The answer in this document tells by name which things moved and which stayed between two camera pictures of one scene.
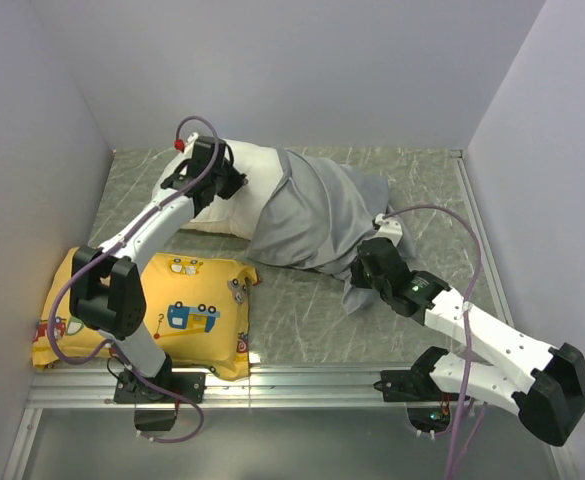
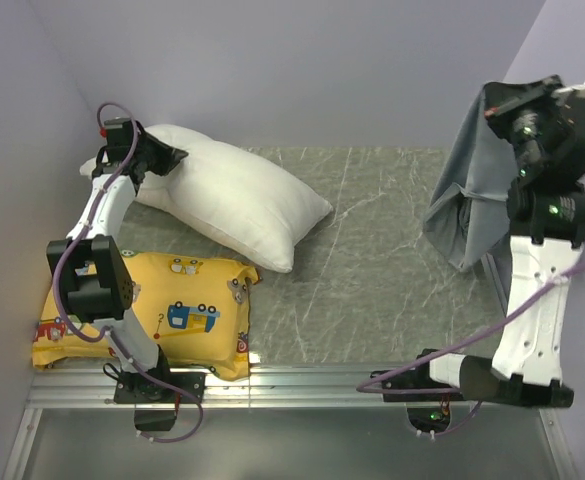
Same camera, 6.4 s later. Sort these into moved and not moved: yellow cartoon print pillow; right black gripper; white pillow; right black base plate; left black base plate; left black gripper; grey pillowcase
Moved: left black gripper; right black gripper; white pillow; grey pillowcase
Not moved: right black base plate; yellow cartoon print pillow; left black base plate
